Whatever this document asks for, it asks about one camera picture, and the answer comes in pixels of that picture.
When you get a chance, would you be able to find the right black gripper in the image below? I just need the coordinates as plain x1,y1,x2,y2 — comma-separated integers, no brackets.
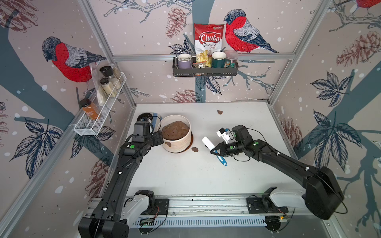
210,142,245,157

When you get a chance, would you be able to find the white ceramic pot with soil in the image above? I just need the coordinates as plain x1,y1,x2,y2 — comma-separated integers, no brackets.
161,115,191,153

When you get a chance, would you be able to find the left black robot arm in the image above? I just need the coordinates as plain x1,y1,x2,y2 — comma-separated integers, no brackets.
78,117,164,238

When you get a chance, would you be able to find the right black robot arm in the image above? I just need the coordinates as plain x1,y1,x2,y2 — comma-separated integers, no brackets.
205,125,344,220

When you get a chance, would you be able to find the brown pot saucer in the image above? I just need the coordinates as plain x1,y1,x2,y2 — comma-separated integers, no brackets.
183,133,193,152

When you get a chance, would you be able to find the blue striped plate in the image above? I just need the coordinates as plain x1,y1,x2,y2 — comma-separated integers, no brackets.
150,112,162,132

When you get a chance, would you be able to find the small black bowl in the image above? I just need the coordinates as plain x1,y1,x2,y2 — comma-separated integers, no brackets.
137,113,153,123

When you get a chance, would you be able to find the white oval bowl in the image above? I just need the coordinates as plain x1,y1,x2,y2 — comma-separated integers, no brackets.
126,134,133,143

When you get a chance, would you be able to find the orange spice jar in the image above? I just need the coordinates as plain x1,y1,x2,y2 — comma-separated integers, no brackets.
79,99,100,120

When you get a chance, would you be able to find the black lid spice jar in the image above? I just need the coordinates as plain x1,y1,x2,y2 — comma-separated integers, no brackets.
100,77,117,97
100,65,122,89

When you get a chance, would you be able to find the purple mug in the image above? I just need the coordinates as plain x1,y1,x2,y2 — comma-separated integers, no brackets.
177,53,192,69

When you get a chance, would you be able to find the small snack packet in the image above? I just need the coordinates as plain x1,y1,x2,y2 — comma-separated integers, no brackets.
193,61,205,69

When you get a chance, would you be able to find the green mug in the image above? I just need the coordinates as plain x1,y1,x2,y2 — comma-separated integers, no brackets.
211,51,231,68

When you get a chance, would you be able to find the pink lidded jar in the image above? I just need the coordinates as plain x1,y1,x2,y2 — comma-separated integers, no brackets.
224,50,239,68

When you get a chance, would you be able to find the red Chuba chips bag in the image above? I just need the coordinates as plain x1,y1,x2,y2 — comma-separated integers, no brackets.
194,24,224,67

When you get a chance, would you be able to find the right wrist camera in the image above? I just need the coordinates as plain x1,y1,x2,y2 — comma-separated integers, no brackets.
216,128,231,144

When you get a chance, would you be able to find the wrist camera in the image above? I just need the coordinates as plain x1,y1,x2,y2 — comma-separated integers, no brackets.
141,113,153,123
216,128,231,144

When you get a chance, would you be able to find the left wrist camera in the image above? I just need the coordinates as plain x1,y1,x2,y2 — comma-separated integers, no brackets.
141,113,153,123

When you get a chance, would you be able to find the right camera cable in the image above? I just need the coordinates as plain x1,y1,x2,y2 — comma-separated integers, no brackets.
246,127,270,146

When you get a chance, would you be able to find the aluminium mounting rail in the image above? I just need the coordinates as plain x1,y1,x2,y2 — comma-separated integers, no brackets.
84,194,334,218

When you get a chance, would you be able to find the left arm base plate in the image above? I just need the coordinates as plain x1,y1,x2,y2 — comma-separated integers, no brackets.
148,198,170,215

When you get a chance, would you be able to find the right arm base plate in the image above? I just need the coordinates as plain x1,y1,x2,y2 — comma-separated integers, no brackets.
246,196,289,214

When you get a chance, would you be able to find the white wire wall rack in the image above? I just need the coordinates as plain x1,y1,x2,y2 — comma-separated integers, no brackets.
73,72,127,136

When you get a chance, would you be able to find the black wall shelf basket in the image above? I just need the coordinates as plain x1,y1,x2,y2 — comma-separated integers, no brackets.
172,57,238,77

